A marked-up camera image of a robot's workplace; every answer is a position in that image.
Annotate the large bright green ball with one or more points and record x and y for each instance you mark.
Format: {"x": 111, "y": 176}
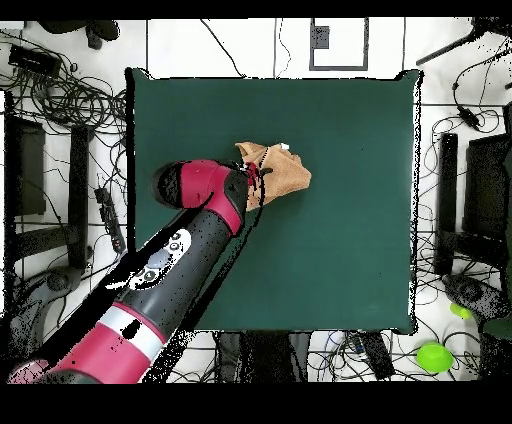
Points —
{"x": 434, "y": 357}

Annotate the black tripod leg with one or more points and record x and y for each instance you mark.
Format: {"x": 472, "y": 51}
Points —
{"x": 448, "y": 48}

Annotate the dark green table cloth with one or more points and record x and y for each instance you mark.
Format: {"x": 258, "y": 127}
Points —
{"x": 340, "y": 240}

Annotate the black office chair base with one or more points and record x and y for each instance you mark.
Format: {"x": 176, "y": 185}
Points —
{"x": 96, "y": 32}

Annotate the dark grey round-headed stand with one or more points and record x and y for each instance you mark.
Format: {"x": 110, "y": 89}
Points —
{"x": 468, "y": 292}
{"x": 58, "y": 281}

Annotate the small bright green object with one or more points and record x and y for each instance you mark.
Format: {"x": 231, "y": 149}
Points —
{"x": 460, "y": 310}

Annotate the black stand frame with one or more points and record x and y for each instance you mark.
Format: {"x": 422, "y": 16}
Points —
{"x": 230, "y": 356}

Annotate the black power adapter box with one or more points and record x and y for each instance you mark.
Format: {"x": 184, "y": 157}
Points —
{"x": 34, "y": 60}

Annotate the black power strip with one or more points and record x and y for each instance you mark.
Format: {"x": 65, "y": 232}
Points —
{"x": 110, "y": 220}

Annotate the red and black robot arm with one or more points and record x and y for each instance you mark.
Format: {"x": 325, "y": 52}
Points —
{"x": 192, "y": 248}

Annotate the orange-tan terry towel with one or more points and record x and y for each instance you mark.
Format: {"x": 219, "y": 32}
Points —
{"x": 286, "y": 180}

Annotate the dark grey square box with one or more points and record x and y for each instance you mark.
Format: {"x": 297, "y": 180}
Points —
{"x": 322, "y": 38}

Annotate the grey rectangular frame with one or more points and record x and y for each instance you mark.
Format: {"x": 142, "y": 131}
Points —
{"x": 366, "y": 44}

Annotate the black stand beam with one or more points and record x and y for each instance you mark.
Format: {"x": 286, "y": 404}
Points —
{"x": 78, "y": 192}
{"x": 447, "y": 200}

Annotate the black rectangular box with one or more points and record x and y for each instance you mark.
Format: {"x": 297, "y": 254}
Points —
{"x": 378, "y": 356}

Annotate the black flat panel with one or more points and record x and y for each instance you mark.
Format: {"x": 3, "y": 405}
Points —
{"x": 26, "y": 168}
{"x": 486, "y": 188}

